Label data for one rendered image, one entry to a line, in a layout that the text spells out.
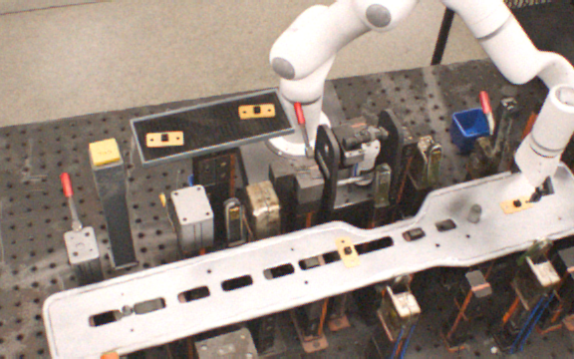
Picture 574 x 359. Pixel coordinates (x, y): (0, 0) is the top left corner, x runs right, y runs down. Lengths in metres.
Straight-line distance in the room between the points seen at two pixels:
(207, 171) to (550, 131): 0.81
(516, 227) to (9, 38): 2.64
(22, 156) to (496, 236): 1.40
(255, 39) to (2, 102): 1.17
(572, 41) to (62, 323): 1.65
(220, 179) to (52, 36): 2.04
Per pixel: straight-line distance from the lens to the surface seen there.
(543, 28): 2.59
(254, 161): 2.35
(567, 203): 2.19
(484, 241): 2.05
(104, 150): 1.93
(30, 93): 3.72
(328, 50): 2.02
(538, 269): 1.99
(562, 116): 1.83
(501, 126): 2.09
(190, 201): 1.88
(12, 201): 2.46
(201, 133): 1.94
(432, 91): 2.76
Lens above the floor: 2.63
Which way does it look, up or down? 53 degrees down
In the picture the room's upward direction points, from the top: 6 degrees clockwise
